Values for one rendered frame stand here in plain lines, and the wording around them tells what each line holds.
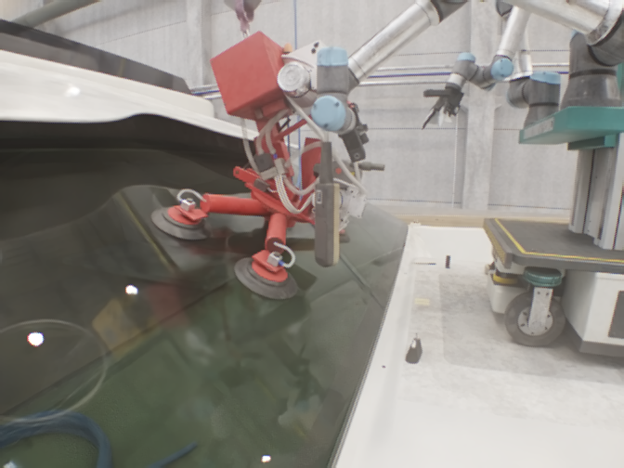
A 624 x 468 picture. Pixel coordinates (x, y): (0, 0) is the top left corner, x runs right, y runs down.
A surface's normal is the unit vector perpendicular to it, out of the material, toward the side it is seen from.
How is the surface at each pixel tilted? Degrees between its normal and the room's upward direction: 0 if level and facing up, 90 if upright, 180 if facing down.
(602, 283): 90
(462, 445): 8
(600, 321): 90
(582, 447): 5
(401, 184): 90
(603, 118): 90
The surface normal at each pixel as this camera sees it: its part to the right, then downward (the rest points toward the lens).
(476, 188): -0.33, 0.20
